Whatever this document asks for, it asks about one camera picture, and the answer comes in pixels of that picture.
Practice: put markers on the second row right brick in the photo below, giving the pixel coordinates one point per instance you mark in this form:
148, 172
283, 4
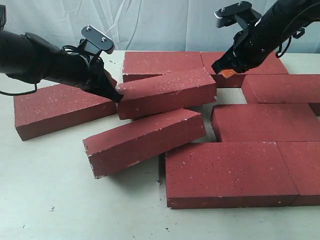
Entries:
281, 88

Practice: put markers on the front large red brick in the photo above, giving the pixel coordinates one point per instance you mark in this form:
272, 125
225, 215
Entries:
215, 175

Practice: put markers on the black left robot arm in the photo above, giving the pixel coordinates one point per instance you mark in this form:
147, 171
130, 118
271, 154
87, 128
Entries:
30, 58

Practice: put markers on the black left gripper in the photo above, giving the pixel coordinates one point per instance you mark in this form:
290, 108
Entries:
73, 66

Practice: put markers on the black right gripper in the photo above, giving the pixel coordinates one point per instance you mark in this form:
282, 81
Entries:
251, 46

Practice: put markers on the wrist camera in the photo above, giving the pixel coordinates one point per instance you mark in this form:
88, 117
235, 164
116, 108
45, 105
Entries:
95, 41
240, 12

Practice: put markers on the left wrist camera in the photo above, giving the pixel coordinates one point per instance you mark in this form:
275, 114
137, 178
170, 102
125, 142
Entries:
95, 41

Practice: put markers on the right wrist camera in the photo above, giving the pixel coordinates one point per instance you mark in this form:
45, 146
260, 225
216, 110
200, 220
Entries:
240, 12

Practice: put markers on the third row red brick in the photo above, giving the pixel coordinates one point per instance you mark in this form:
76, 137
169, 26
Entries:
268, 122

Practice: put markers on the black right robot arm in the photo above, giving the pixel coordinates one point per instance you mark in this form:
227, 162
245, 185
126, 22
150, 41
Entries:
293, 16

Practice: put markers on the pale wrinkled backdrop cloth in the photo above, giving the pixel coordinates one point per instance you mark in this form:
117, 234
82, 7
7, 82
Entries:
133, 25

